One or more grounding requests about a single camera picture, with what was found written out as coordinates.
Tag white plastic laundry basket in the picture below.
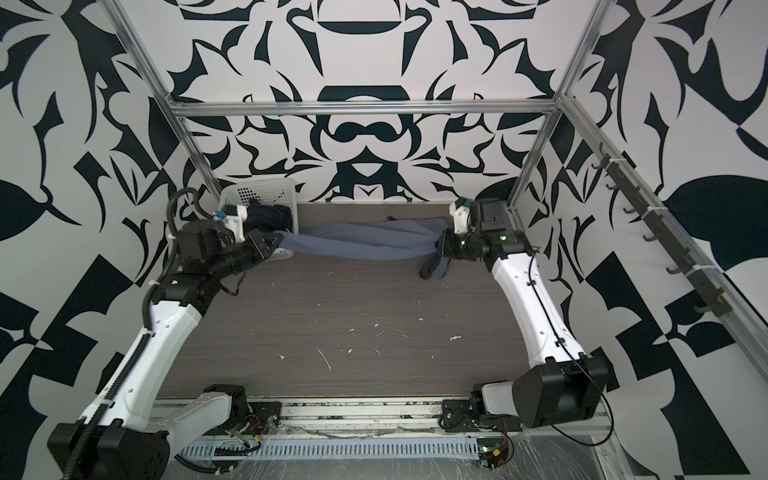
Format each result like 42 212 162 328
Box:
217 178 298 262

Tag blue-grey tank top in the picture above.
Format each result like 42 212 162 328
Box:
280 217 453 280

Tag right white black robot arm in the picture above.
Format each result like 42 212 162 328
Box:
437 198 609 428

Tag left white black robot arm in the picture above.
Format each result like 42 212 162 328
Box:
47 220 283 479

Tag dark navy tank top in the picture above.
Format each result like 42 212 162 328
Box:
244 201 293 232

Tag green circuit board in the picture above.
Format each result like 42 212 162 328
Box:
478 436 515 470

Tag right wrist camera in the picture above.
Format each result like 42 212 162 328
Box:
449 197 472 235

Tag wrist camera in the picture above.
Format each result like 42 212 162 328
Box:
449 197 472 235
214 204 248 243

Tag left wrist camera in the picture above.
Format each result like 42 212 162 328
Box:
214 204 248 243

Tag aluminium frame back crossbar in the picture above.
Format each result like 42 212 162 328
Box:
170 99 555 118

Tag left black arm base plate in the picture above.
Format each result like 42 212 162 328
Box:
243 401 283 436

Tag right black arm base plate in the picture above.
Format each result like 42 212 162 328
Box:
438 399 498 433

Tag aluminium front rail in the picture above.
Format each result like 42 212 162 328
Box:
104 395 613 439

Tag white slotted cable duct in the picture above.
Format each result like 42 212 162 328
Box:
181 437 481 461

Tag grey wall hook rack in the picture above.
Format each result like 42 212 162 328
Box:
595 143 734 317

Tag black corrugated cable hose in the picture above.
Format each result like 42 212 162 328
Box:
62 187 241 480

